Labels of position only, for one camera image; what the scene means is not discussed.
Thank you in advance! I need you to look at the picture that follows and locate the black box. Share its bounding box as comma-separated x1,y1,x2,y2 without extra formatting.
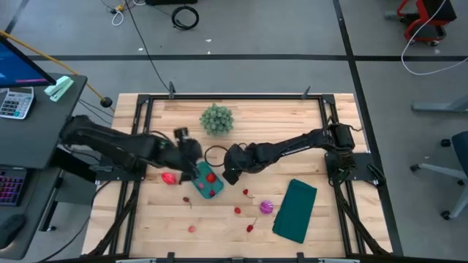
145,0,198,6

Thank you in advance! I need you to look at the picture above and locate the purple white striped ball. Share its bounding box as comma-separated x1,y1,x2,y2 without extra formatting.
259,199,274,216

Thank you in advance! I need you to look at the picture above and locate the black floor cable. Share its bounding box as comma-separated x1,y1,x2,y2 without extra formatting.
124,0,172,92

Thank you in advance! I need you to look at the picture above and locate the coiled black cable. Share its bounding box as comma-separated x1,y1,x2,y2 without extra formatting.
171,4,200,31

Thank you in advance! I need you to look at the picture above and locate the grey table foot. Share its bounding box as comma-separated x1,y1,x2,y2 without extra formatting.
411,95,468,114

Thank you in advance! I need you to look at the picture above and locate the backlit computer keyboard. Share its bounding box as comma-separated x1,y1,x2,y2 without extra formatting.
0,168,29,207

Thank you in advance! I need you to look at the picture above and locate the green artificial plant ball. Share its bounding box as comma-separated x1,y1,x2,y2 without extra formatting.
199,103,235,136

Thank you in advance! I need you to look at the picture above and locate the blue office chair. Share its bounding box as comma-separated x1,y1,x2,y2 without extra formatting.
409,131,468,221

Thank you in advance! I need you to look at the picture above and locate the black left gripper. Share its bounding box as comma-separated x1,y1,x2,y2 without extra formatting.
170,126,204,183

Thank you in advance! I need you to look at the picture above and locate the teal plastic tupperware container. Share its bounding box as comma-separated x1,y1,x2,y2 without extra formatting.
192,161,224,200

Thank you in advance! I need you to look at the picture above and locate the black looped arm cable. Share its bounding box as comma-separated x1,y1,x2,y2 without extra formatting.
203,144,230,169

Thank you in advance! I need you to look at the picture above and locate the red and black cart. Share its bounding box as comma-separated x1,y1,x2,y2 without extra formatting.
385,0,458,47

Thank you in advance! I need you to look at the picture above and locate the black office desk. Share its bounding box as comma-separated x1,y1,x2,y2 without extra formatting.
0,72,88,261

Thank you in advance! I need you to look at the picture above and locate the dark green folded cloth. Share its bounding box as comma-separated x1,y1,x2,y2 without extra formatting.
271,178,318,245

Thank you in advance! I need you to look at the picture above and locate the long white cable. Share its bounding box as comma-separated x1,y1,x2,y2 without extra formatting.
401,0,468,77

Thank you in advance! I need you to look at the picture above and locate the grey desk calculator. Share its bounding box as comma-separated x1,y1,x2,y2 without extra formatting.
0,86,35,121

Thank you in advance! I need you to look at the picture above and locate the computer monitor blue screen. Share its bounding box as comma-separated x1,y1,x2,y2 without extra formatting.
0,34,58,89

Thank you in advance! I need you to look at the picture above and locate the black aluminium table frame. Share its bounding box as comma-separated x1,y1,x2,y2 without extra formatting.
87,82,392,263

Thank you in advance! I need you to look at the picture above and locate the yellow cable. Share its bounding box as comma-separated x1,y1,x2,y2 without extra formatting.
0,30,107,102

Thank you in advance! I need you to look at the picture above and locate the black computer mouse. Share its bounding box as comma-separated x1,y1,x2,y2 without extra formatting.
0,214,27,250

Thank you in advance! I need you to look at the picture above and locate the short white looped cable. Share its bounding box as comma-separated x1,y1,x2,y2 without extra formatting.
110,2,126,27

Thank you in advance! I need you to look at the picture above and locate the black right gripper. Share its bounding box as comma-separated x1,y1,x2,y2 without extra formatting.
222,142,257,186

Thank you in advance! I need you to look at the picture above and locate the mint green stapler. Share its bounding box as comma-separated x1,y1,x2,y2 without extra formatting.
44,75,75,103

